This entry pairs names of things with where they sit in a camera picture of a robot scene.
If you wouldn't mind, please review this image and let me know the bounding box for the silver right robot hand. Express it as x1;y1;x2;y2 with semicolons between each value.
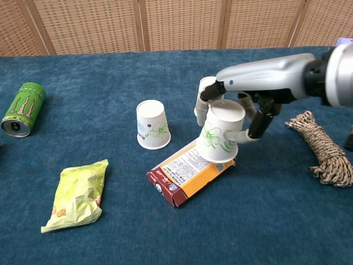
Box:
195;52;315;146

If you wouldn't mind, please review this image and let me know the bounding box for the white cup green fern print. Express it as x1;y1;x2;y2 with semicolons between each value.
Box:
195;99;246;163

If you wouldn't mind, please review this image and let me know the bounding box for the white cup blue-green flower print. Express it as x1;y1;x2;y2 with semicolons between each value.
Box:
136;99;172;150

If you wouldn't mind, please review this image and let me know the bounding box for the orange and maroon cardboard box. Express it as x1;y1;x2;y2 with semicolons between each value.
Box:
146;137;237;208

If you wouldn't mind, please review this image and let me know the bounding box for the blue felt table cover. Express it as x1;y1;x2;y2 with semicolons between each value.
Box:
0;45;353;265

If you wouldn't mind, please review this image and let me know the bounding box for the woven bamboo folding screen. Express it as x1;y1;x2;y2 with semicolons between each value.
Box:
0;0;353;57

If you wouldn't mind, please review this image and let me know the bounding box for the yellow-green snack bag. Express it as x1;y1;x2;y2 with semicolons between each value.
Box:
40;158;109;234

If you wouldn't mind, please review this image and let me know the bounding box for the green energy drink can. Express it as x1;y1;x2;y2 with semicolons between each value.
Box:
1;82;47;138

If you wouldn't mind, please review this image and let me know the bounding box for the tan braided rope bundle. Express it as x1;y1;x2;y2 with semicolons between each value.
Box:
285;110;353;188

